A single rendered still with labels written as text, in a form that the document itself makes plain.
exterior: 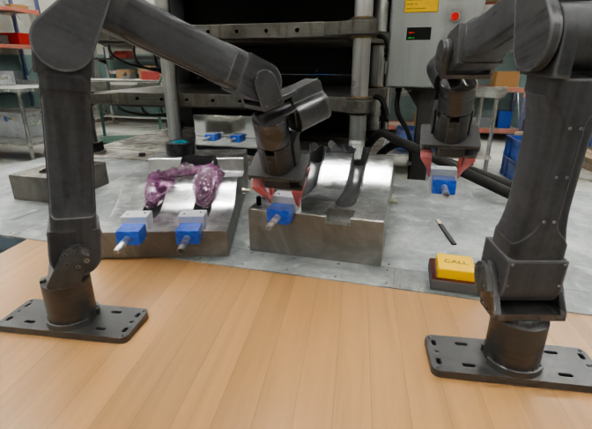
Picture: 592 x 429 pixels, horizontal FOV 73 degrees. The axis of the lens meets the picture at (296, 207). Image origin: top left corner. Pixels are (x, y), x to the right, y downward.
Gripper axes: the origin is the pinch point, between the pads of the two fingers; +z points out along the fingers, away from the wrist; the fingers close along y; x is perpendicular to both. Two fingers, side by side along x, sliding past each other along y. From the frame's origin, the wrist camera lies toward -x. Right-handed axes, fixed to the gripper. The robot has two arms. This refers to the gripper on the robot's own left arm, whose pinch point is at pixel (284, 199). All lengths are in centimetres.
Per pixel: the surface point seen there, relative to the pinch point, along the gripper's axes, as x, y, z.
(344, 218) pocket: -0.7, -11.3, 4.5
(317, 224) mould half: 3.2, -6.9, 2.2
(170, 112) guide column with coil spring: -67, 70, 32
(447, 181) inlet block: -8.5, -29.4, -0.3
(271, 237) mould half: 5.2, 2.2, 5.6
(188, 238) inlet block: 12.5, 14.9, -0.9
